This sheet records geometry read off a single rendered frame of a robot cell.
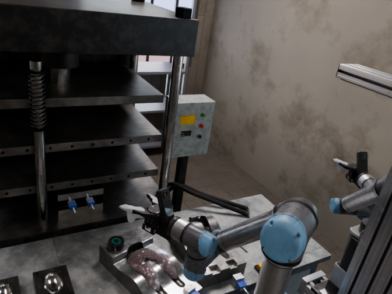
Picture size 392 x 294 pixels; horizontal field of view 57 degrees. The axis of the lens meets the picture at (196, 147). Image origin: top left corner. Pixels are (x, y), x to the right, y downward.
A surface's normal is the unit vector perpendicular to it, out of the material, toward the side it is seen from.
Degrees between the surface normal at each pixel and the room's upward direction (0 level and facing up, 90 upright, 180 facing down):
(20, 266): 0
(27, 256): 0
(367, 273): 90
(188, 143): 90
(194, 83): 90
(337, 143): 90
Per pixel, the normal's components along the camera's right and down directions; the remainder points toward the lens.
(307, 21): -0.85, 0.11
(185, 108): 0.48, 0.44
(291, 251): -0.52, 0.17
